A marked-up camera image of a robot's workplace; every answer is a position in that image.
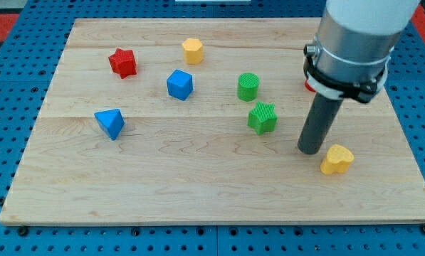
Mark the red block behind arm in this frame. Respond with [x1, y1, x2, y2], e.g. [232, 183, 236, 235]
[304, 80, 316, 92]

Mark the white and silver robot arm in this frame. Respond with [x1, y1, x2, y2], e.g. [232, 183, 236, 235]
[304, 0, 420, 103]

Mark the green star block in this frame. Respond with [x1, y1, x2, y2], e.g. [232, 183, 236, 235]
[247, 101, 278, 135]

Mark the red star block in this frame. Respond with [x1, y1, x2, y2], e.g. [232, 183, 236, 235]
[108, 48, 137, 79]

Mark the light wooden board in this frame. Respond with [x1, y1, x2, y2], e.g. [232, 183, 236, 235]
[0, 18, 425, 226]

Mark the blue cube block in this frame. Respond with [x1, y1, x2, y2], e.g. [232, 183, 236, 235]
[167, 70, 193, 101]

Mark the green cylinder block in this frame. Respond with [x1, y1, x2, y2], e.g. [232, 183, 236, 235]
[237, 73, 259, 102]

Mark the yellow hexagon block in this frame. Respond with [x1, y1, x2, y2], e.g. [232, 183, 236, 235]
[182, 38, 204, 65]

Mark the blue triangle block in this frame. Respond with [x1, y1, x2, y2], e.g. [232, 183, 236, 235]
[94, 109, 125, 141]

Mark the dark grey cylindrical pointer rod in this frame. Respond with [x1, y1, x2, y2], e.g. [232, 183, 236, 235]
[298, 93, 343, 154]

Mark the yellow heart block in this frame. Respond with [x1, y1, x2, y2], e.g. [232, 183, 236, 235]
[320, 144, 355, 175]

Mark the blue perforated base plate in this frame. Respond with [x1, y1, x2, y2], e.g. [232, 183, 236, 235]
[0, 1, 425, 255]

